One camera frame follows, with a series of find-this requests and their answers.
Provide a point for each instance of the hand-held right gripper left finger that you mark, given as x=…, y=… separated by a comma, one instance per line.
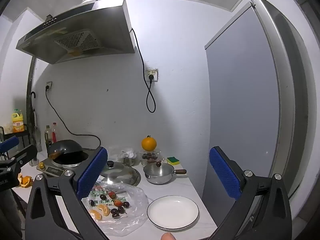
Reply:
x=92, y=172

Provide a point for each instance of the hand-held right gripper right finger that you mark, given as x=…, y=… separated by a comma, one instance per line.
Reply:
x=225, y=173

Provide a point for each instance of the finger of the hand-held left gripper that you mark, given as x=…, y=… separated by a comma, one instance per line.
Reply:
x=8, y=144
x=25, y=153

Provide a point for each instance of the large tangerine segment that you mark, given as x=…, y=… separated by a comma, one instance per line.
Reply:
x=104, y=210

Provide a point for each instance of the small orange fruit piece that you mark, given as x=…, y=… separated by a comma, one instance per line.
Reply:
x=118, y=202

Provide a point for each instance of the small tangerine segment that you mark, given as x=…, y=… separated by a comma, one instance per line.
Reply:
x=96, y=215

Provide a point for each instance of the clear plastic bag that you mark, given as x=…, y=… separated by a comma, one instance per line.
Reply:
x=135, y=205

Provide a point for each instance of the white plate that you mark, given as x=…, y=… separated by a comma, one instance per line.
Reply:
x=172, y=212

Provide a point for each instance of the person's right hand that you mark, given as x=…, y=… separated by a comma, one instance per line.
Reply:
x=168, y=236

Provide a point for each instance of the black metal rack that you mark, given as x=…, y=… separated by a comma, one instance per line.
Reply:
x=15, y=134

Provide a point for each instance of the orange peel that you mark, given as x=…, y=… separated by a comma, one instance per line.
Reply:
x=25, y=182

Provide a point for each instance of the yellow cooking oil bottle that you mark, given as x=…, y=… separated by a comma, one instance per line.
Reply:
x=18, y=123

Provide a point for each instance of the large steel pot lid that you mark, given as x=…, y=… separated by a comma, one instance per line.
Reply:
x=120, y=173

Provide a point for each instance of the dark glass bottle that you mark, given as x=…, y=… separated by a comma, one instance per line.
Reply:
x=47, y=137

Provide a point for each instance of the steel induction cooker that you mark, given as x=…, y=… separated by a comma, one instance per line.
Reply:
x=50, y=170

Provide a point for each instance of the strawberry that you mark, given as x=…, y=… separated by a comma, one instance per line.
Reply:
x=112, y=195

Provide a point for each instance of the black umbrella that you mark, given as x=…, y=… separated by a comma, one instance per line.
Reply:
x=33, y=120

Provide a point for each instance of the red cap sauce bottle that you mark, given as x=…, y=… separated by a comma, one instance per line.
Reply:
x=54, y=133

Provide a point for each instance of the black wok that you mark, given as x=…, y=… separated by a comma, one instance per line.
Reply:
x=65, y=147

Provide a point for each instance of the plastic wrapped steel cups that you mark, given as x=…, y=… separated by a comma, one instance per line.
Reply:
x=127, y=157

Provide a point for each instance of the green yellow sponge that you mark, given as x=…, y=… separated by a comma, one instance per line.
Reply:
x=173, y=160

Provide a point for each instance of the glass jar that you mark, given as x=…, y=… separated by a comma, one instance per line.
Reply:
x=150, y=156

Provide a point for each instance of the whole orange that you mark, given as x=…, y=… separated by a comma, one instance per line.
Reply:
x=149, y=143

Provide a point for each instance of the small steel saucepan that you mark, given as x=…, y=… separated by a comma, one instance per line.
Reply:
x=157, y=175

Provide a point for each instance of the grey refrigerator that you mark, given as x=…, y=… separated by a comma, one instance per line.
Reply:
x=242, y=92

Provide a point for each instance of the steel range hood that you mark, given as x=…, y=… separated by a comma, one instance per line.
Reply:
x=75, y=22

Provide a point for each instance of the white wall socket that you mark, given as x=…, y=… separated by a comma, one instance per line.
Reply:
x=155, y=73
x=49, y=83

